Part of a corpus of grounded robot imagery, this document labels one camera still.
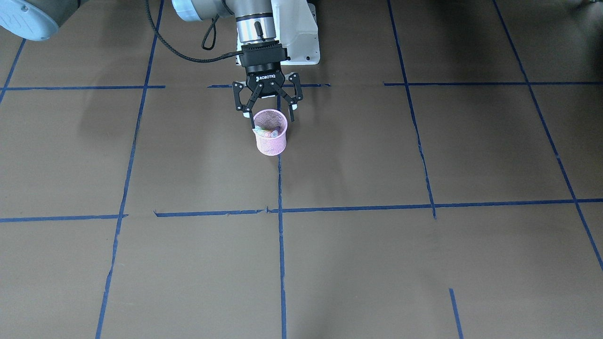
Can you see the pink mesh pen holder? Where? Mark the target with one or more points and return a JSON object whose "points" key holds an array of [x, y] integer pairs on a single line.
{"points": [[270, 119]]}

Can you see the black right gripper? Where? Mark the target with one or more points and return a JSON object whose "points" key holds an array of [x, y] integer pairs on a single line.
{"points": [[266, 78]]}

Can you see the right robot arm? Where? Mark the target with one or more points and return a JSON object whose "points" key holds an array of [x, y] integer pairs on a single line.
{"points": [[38, 20]]}

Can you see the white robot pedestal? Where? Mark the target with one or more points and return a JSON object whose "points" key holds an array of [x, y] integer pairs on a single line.
{"points": [[297, 31]]}

